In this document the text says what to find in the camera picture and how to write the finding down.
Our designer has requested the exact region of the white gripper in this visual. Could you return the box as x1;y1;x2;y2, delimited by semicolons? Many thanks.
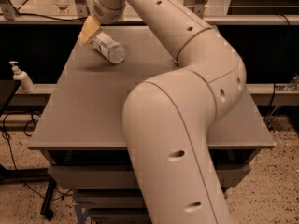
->
78;0;125;45

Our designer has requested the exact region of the clear plastic water bottle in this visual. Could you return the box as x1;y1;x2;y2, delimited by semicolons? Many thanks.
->
92;32;126;64

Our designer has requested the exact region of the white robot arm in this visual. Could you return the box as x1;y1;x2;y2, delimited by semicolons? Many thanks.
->
93;0;246;224

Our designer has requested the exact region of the white pump dispenser bottle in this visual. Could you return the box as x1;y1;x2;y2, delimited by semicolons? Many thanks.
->
9;61;35;93

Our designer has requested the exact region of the black side table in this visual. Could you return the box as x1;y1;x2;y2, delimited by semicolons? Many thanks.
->
0;80;21;116

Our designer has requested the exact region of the top grey drawer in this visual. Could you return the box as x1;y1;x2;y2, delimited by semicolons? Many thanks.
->
48;164;251;189

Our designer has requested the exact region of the grey drawer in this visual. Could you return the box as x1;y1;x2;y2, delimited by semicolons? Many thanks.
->
48;164;251;189
73;191;228;210
89;209;151;224

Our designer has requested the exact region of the middle grey drawer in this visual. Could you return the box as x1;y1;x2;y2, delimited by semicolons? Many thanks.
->
73;191;228;210

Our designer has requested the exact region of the bottom grey drawer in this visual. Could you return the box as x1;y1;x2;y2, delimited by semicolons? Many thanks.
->
89;209;151;224

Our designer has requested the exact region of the black cable on rail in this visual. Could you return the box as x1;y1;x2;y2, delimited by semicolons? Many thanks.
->
0;0;90;22

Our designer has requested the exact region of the grey metal rail frame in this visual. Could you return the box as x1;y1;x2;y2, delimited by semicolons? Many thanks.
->
0;0;299;26

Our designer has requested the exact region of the black floor cable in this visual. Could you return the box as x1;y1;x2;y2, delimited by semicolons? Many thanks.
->
0;110;74;203

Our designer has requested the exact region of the black hanging cable right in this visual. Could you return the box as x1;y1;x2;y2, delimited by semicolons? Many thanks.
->
263;13;292;123

